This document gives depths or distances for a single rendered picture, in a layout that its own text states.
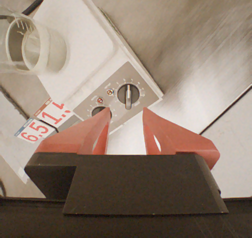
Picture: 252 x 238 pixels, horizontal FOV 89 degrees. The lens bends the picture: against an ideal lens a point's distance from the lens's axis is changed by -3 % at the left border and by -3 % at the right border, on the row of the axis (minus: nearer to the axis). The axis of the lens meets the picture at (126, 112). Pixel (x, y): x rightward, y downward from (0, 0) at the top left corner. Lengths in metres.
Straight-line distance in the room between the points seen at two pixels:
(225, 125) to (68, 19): 0.26
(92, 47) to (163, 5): 0.14
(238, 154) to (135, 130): 0.17
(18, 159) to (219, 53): 0.54
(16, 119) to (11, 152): 0.12
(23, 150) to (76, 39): 0.36
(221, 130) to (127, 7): 0.25
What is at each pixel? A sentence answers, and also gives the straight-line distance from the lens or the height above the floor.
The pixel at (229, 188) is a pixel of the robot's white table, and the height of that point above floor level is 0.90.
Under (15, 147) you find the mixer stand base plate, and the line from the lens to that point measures 0.51.
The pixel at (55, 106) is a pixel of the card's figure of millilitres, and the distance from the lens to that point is 0.30.
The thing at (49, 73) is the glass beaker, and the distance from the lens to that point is 0.19.
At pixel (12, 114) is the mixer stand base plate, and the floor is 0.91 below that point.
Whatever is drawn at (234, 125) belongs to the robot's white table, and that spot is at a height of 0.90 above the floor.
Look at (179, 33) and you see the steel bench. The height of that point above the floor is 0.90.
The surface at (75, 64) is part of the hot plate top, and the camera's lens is 0.19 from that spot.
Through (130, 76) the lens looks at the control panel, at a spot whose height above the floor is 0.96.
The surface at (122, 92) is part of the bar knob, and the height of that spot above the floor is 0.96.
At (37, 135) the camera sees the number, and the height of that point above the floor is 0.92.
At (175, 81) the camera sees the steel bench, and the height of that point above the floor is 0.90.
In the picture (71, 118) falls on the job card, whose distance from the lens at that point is 0.32.
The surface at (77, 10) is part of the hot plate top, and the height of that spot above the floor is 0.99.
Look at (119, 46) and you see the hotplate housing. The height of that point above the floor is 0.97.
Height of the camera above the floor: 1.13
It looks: 68 degrees down
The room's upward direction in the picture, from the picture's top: 118 degrees counter-clockwise
